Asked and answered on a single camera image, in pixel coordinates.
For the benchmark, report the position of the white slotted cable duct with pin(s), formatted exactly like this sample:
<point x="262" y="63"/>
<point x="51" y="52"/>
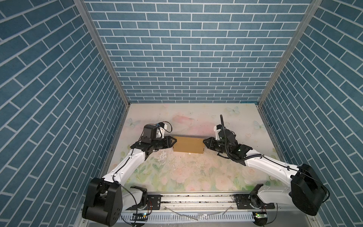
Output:
<point x="172" y="218"/>

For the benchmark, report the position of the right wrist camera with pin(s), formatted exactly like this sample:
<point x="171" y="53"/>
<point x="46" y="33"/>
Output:
<point x="219" y="132"/>

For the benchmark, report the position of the aluminium corner post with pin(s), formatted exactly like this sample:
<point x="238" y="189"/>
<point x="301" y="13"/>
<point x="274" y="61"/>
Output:
<point x="310" y="12"/>
<point x="85" y="15"/>

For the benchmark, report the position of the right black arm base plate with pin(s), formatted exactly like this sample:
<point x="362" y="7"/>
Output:
<point x="246" y="201"/>

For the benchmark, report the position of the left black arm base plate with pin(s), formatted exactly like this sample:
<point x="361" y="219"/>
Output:
<point x="141" y="202"/>

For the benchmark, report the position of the left green circuit board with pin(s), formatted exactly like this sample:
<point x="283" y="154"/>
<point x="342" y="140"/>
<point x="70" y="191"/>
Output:
<point x="138" y="217"/>

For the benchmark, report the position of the green circuit board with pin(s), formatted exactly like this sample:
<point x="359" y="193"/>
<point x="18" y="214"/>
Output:
<point x="258" y="215"/>
<point x="138" y="217"/>

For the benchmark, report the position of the right aluminium corner post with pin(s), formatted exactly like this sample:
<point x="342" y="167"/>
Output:
<point x="310" y="12"/>

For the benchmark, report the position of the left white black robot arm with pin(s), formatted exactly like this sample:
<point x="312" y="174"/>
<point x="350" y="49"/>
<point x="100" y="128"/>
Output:
<point x="107" y="197"/>

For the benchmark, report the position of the left aluminium corner post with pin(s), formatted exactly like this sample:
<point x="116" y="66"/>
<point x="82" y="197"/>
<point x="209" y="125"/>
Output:
<point x="85" y="15"/>

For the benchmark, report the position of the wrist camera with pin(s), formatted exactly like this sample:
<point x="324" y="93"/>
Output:
<point x="219" y="132"/>
<point x="154" y="131"/>

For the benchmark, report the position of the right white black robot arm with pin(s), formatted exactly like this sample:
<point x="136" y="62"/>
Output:
<point x="301" y="185"/>

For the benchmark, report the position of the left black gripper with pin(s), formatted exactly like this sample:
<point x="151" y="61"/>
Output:
<point x="167" y="140"/>

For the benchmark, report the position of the brown cardboard paper box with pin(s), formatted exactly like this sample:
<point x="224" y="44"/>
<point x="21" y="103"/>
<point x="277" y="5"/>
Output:
<point x="189" y="145"/>

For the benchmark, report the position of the aluminium front rail frame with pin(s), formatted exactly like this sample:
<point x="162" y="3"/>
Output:
<point x="282" y="216"/>

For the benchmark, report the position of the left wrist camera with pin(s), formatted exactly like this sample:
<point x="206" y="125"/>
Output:
<point x="154" y="131"/>

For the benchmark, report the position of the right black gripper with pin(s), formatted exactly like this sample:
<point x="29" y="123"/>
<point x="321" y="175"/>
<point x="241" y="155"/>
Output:
<point x="211" y="140"/>

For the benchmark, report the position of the right green circuit board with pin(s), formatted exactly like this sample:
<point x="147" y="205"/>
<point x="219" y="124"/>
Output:
<point x="258" y="215"/>

